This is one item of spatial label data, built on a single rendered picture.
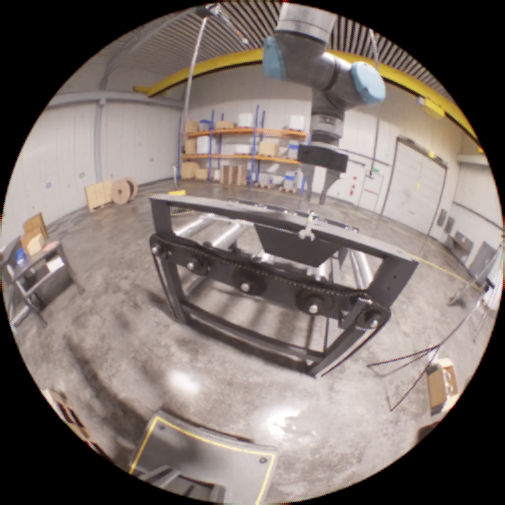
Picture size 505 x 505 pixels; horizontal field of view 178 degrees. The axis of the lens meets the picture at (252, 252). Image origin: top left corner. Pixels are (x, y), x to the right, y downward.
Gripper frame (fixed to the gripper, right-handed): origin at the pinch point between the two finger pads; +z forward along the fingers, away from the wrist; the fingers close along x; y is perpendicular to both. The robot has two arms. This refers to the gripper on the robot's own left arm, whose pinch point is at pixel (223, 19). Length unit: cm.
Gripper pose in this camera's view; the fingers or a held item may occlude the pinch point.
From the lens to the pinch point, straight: 86.1
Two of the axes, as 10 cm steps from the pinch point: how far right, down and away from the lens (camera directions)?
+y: 9.2, 2.7, -2.8
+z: 3.8, -4.7, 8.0
